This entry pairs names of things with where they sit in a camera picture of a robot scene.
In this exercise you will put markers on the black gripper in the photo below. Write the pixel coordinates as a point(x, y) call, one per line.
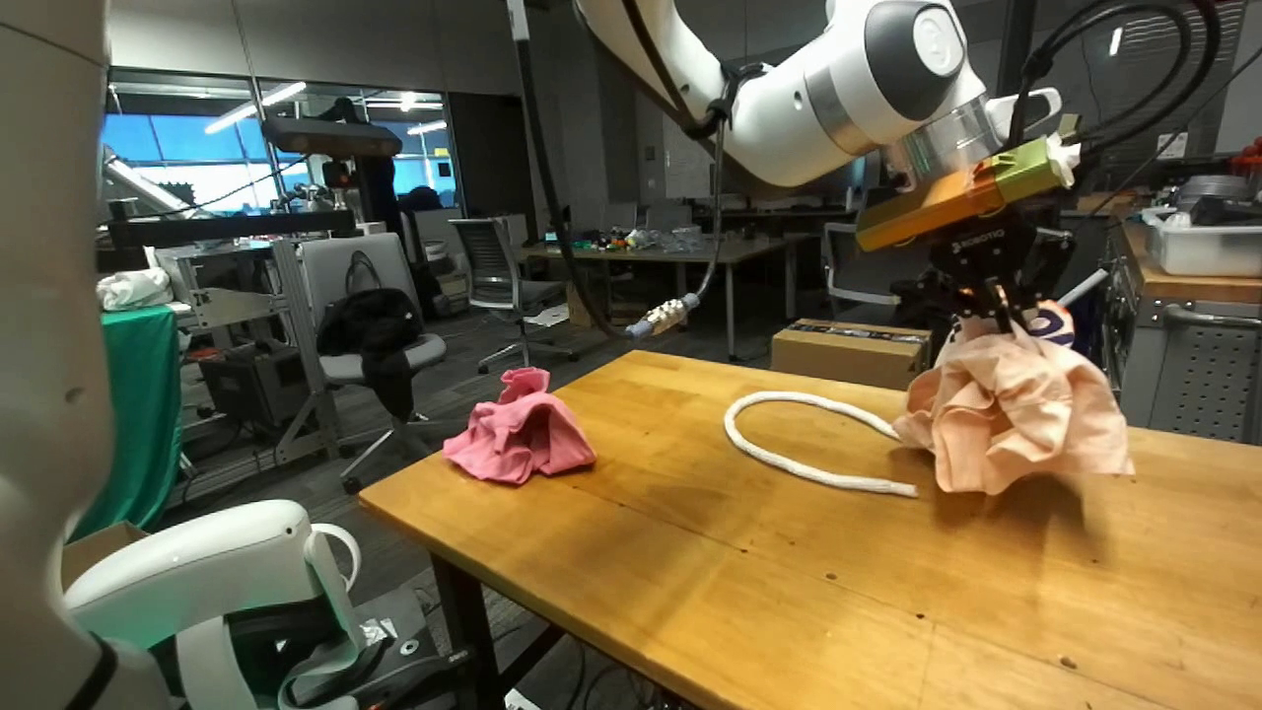
point(997, 270)

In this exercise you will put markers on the peach shirt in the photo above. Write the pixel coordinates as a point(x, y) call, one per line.
point(1012, 407)

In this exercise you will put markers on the pink shirt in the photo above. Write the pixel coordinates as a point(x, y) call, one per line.
point(525, 434)

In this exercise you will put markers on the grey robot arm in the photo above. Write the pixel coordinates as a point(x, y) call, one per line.
point(152, 187)

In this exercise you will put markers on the white slanted bar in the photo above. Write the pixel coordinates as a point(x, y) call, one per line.
point(1088, 284)

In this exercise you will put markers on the cardboard box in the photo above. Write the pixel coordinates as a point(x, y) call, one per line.
point(840, 354)

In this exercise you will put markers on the grey perforated metal cabinet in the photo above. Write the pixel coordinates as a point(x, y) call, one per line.
point(1196, 375)

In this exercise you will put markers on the white plastic bin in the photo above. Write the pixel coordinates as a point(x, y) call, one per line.
point(1202, 246)

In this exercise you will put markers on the long office desk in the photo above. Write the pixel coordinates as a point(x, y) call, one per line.
point(657, 251)

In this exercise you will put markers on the grey mesh office chair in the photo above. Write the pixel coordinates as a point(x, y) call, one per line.
point(487, 263)

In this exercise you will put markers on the black jacket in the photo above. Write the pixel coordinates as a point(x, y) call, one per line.
point(374, 329)

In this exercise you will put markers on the white office chair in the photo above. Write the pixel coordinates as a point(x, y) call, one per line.
point(356, 263)

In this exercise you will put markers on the black equipment on stand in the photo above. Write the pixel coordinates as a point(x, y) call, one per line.
point(327, 136)

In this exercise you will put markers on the ceiling light strip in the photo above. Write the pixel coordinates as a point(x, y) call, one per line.
point(256, 107)

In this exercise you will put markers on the white shelving rack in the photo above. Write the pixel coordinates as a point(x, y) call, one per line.
point(221, 308)

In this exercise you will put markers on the white chair with armrest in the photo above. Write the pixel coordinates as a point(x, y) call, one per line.
point(198, 564)

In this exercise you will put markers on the green table cloth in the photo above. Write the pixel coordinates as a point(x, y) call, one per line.
point(138, 420)

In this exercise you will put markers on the white bundle on cloth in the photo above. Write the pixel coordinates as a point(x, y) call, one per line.
point(130, 291)

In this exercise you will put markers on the yellow green wrist camera mount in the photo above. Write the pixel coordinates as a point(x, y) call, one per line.
point(949, 202)

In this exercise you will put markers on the white frame mesh chair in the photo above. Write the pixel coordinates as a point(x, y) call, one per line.
point(840, 283)

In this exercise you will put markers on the black table frame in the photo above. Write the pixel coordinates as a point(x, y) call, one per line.
point(457, 616)

